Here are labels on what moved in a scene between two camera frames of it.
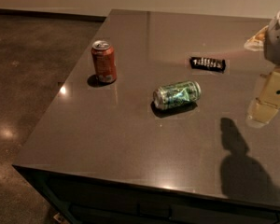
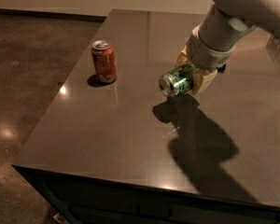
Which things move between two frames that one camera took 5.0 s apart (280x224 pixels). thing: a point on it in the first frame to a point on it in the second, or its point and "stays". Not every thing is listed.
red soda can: (105, 63) stays
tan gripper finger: (260, 114) to (182, 57)
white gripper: (278, 44) to (206, 54)
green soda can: (176, 94) to (178, 81)
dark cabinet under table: (91, 200) stays
